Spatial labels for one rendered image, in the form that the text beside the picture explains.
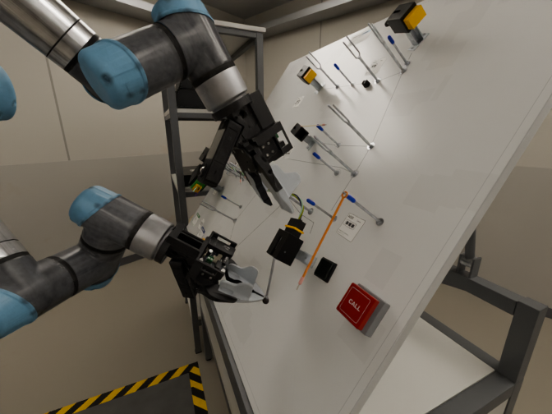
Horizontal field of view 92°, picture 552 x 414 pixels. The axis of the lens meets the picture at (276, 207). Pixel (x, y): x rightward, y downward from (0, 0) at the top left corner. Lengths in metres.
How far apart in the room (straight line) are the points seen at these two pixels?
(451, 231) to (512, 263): 2.36
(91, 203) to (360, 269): 0.46
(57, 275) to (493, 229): 2.67
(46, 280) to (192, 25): 0.42
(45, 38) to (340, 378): 0.63
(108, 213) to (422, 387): 0.75
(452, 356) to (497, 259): 1.95
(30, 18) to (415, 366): 0.98
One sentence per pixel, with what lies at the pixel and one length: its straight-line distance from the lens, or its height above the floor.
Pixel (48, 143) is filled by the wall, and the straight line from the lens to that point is 2.87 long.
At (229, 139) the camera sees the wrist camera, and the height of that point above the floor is 1.35.
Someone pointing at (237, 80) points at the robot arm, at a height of 1.44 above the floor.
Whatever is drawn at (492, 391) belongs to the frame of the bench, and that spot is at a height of 0.80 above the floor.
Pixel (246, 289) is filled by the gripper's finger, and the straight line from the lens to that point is 0.51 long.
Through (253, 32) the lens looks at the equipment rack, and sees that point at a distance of 1.59.
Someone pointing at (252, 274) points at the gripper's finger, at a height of 1.10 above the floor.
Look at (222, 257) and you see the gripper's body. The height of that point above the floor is 1.14.
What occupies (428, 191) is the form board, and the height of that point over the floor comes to 1.27.
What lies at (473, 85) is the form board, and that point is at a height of 1.44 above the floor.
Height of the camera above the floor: 1.37
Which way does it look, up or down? 17 degrees down
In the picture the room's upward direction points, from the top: straight up
